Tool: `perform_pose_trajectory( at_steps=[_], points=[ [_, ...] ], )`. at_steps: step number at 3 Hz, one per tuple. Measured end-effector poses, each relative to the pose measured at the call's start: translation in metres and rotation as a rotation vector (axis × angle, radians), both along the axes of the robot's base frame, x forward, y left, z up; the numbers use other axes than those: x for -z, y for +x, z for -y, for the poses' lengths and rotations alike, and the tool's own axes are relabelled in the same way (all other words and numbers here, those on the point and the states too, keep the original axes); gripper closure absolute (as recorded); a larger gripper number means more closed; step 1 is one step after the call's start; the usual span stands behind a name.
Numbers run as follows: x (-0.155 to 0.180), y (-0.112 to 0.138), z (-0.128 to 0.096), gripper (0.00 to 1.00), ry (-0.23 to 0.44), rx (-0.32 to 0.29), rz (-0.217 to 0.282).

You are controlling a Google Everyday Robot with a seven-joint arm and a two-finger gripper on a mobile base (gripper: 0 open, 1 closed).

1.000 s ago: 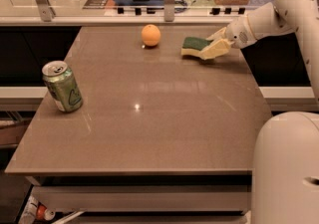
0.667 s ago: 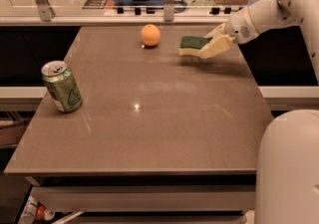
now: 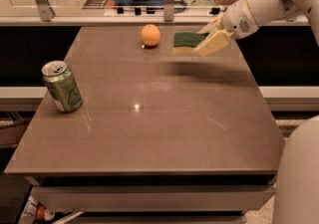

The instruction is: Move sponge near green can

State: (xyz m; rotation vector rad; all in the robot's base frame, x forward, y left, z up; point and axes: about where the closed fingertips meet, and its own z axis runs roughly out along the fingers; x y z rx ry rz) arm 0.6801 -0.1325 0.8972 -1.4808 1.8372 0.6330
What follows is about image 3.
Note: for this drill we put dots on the white bottle with orange cap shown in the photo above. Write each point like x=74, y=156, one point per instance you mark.
x=35, y=211

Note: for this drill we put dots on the green and yellow sponge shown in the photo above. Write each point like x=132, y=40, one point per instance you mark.
x=185, y=42

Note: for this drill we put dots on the grey table drawer base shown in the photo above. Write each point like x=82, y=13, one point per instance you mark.
x=173, y=204

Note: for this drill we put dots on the green soda can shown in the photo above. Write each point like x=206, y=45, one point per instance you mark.
x=61, y=84

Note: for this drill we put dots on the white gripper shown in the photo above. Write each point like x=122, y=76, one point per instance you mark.
x=236, y=19

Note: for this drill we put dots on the orange fruit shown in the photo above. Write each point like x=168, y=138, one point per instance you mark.
x=150, y=35

